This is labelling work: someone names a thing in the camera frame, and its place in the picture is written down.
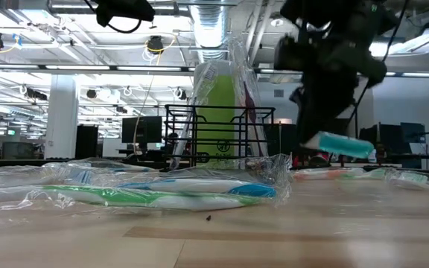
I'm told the person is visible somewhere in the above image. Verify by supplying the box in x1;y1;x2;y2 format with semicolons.
292;148;329;168
162;132;180;161

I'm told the black table frame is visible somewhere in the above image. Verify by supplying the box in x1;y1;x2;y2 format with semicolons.
0;158;429;176

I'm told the black computer monitor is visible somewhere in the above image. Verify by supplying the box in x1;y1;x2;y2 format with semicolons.
121;115;163;144

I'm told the orange toothbrush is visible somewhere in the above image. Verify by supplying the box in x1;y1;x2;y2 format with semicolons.
292;167;366;182

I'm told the silver ribbed air duct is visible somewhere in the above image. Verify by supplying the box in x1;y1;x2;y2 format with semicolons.
188;0;231;63

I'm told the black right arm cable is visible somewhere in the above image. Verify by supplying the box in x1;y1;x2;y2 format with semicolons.
339;0;411;167

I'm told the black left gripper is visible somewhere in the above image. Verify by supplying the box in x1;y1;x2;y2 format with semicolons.
94;0;156;28

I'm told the black wire basket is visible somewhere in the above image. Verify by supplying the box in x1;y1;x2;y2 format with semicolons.
164;103;277;172

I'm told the blue mouthwash bottle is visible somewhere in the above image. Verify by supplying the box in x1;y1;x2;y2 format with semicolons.
302;130;375;160

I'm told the green disinfecting wipes canister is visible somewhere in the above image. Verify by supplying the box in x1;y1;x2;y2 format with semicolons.
193;60;249;170

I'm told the white building column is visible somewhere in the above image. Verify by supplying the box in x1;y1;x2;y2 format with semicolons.
44;74;80;161

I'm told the long ceiling light strip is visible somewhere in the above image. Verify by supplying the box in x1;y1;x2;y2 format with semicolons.
0;63;429;80

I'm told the black cabinet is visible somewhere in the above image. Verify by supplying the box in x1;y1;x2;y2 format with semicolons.
74;124;99;160

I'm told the grey equipment box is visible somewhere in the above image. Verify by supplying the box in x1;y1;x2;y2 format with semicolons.
1;141;36;160

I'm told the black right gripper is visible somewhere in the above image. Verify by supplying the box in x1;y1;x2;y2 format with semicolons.
273;33;389;147

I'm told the dark blue monitor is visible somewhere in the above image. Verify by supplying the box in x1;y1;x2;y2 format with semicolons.
400;122;427;144

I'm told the black left wrist camera cable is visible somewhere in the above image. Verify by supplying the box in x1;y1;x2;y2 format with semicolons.
83;0;144;35

